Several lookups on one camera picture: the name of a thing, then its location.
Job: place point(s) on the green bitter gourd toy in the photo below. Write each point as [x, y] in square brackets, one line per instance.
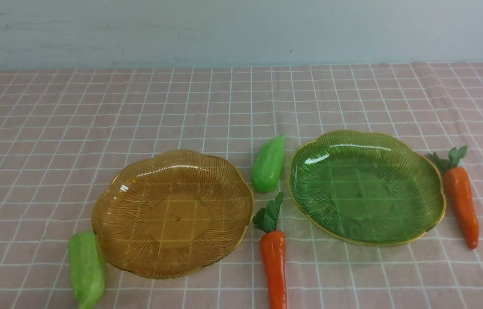
[268, 165]
[87, 271]

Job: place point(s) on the orange toy carrot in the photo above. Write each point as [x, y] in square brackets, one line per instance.
[274, 252]
[457, 186]

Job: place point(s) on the amber glass plate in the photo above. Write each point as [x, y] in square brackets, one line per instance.
[173, 214]

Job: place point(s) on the green glass plate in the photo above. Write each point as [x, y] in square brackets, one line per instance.
[366, 188]

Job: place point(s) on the pink checkered tablecloth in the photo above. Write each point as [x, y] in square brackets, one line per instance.
[65, 134]

